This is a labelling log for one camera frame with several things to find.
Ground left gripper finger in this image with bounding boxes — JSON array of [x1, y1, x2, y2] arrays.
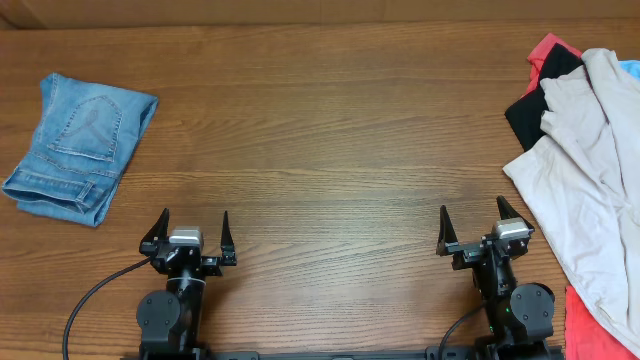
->
[[220, 211, 234, 249], [141, 208, 170, 244]]

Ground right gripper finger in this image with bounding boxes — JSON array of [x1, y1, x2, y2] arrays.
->
[[437, 205, 458, 246], [496, 195, 534, 231]]

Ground beige cotton shorts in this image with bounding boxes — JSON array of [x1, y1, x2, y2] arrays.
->
[[502, 47, 640, 358]]

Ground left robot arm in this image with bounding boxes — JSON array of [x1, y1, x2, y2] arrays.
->
[[136, 209, 237, 359]]

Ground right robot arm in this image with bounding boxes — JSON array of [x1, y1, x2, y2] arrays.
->
[[434, 196, 564, 359]]

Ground black garment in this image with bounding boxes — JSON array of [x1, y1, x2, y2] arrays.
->
[[504, 43, 583, 151]]

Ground folded blue denim jeans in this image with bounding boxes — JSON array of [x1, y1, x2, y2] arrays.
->
[[2, 73, 159, 227]]

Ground red garment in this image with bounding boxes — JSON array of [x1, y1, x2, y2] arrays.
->
[[521, 32, 640, 360]]

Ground light blue garment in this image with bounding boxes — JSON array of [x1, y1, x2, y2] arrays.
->
[[619, 60, 640, 79]]

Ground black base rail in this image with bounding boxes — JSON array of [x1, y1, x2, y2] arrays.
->
[[121, 346, 565, 360]]

